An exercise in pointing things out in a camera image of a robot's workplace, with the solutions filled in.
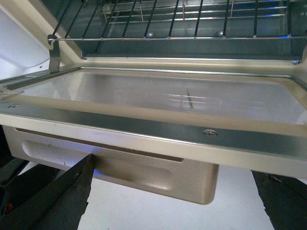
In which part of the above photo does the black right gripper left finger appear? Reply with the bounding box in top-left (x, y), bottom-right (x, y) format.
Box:
top-left (0, 155), bottom-right (94, 230)

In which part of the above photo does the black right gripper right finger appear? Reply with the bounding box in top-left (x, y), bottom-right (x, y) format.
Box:
top-left (252, 171), bottom-right (307, 230)

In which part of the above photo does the glass oven door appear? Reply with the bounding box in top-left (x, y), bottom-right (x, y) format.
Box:
top-left (0, 67), bottom-right (307, 178)

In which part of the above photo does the beige oven door handle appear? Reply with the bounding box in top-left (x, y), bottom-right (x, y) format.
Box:
top-left (3, 126), bottom-right (219, 205)

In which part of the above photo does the white Toshiba toaster oven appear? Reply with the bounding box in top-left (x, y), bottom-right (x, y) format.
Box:
top-left (0, 0), bottom-right (307, 82)

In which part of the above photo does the metal wire oven rack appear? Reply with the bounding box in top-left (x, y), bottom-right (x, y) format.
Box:
top-left (48, 0), bottom-right (307, 43)

